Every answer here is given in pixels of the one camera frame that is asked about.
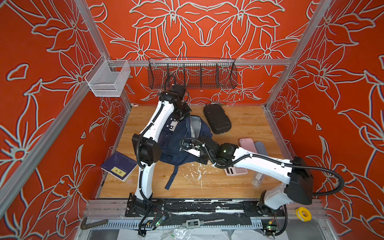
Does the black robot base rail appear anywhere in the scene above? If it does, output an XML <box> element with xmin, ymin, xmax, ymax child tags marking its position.
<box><xmin>125</xmin><ymin>199</ymin><xmax>285</xmax><ymax>218</ymax></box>

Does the black hard zip case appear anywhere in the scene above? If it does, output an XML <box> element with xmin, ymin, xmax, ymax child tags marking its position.
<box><xmin>203</xmin><ymin>104</ymin><xmax>232</xmax><ymax>135</ymax></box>

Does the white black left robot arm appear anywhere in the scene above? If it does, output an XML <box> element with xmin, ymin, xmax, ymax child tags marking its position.
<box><xmin>132</xmin><ymin>90</ymin><xmax>191</xmax><ymax>209</ymax></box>

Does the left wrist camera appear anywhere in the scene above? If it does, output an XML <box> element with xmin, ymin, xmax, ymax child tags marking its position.
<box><xmin>171</xmin><ymin>84</ymin><xmax>187</xmax><ymax>99</ymax></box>

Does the yellow tape roll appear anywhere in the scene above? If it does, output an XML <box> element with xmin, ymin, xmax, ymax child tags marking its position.
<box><xmin>296</xmin><ymin>207</ymin><xmax>312</xmax><ymax>222</ymax></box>

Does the brown bent metal bar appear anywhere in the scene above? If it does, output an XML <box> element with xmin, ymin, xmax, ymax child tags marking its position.
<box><xmin>80</xmin><ymin>217</ymin><xmax>109</xmax><ymax>230</ymax></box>

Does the navy blue student backpack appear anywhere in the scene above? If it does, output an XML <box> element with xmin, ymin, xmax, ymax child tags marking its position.
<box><xmin>158</xmin><ymin>116</ymin><xmax>213</xmax><ymax>190</ymax></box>

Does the black wire wall basket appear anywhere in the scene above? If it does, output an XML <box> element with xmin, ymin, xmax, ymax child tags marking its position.
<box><xmin>148</xmin><ymin>57</ymin><xmax>238</xmax><ymax>90</ymax></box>

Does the grey blue glasses case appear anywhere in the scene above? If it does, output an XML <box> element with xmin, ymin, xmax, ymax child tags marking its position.
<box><xmin>254</xmin><ymin>142</ymin><xmax>269</xmax><ymax>156</ymax></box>

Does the white wire mesh basket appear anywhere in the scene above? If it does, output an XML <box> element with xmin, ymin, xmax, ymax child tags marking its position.
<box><xmin>85</xmin><ymin>56</ymin><xmax>131</xmax><ymax>97</ymax></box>

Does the pink pencil case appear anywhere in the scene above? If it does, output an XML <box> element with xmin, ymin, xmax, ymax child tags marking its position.
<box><xmin>239</xmin><ymin>138</ymin><xmax>258</xmax><ymax>154</ymax></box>

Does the purple notebook yellow label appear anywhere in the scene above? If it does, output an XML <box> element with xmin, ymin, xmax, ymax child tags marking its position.
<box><xmin>101</xmin><ymin>152</ymin><xmax>138</xmax><ymax>182</ymax></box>

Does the pink white calculator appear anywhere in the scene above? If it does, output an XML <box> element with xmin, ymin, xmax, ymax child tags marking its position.
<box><xmin>225</xmin><ymin>167</ymin><xmax>248</xmax><ymax>176</ymax></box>

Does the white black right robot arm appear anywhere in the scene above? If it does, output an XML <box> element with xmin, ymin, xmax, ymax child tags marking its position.
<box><xmin>198</xmin><ymin>136</ymin><xmax>345</xmax><ymax>210</ymax></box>

